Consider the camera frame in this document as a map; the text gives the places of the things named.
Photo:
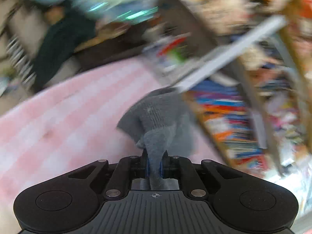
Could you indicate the grey pants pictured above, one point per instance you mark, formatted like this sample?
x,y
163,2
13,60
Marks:
x,y
156,117

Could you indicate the dark cloth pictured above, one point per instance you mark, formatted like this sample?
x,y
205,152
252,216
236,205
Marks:
x,y
63,41

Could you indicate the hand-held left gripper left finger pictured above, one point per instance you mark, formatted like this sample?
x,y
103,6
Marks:
x,y
146,168

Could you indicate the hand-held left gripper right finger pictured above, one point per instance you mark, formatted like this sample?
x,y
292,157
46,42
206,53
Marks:
x,y
161,168

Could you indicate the wooden bookshelf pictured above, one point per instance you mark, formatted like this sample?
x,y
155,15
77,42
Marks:
x,y
231,51

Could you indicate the row of colourful books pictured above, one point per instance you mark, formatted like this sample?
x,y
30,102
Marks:
x,y
226,126

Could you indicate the pink printed table mat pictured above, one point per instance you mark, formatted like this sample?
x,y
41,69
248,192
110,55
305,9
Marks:
x,y
61,126

